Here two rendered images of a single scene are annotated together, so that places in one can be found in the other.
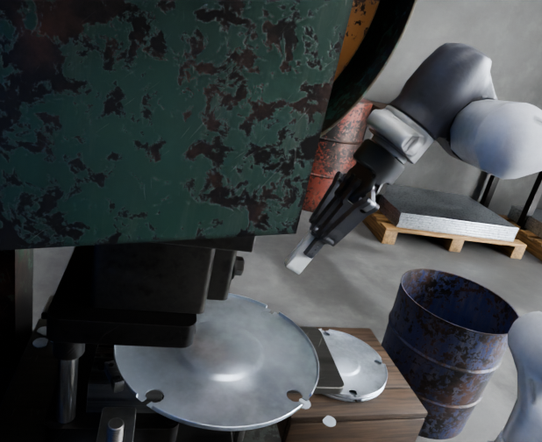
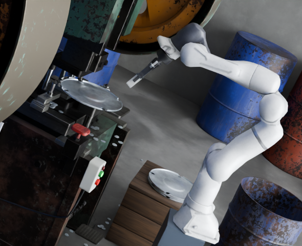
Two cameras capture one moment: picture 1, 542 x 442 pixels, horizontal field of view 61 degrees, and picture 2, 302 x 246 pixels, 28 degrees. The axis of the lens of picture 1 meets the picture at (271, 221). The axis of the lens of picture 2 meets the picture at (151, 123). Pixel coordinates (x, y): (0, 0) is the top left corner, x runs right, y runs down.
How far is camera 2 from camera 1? 2.16 m
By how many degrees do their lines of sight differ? 23
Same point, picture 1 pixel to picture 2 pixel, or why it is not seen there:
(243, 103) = (94, 14)
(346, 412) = (158, 196)
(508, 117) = (187, 45)
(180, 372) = (76, 91)
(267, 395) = (95, 104)
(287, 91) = (102, 14)
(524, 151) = (188, 56)
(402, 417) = not seen: hidden behind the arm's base
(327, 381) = (116, 113)
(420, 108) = (175, 39)
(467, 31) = not seen: outside the picture
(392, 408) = not seen: hidden behind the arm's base
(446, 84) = (183, 34)
